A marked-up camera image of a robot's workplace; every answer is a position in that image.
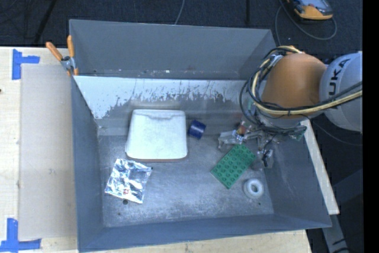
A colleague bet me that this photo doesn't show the white ring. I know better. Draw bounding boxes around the white ring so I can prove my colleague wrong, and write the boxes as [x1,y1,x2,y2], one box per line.
[243,177,265,199]

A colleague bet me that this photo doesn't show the silver foil packet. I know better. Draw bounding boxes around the silver foil packet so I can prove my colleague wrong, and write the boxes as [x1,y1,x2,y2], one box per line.
[104,158,153,205]

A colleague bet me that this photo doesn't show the grey metal bin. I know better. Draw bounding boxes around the grey metal bin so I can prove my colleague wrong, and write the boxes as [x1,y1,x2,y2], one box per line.
[68,19,333,253]

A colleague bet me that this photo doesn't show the small blue cup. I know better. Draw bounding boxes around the small blue cup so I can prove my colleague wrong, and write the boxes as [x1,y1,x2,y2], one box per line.
[188,119,207,139]

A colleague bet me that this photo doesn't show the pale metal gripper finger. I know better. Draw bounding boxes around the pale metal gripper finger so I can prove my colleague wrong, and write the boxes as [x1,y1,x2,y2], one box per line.
[217,139,236,153]
[218,130,238,142]

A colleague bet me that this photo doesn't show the dark green flat block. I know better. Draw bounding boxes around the dark green flat block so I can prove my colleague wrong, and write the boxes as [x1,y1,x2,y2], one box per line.
[210,143,257,190]

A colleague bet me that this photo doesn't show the pale cardboard board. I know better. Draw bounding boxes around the pale cardboard board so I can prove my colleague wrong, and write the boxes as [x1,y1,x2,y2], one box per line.
[18,63,79,242]

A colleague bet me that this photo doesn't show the white plastic tub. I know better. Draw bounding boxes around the white plastic tub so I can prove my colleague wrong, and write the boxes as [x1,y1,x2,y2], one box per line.
[124,108,190,162]

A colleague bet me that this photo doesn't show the black cylinder on white bracket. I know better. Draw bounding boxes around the black cylinder on white bracket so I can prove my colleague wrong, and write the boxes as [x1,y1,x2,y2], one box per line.
[256,137,275,170]

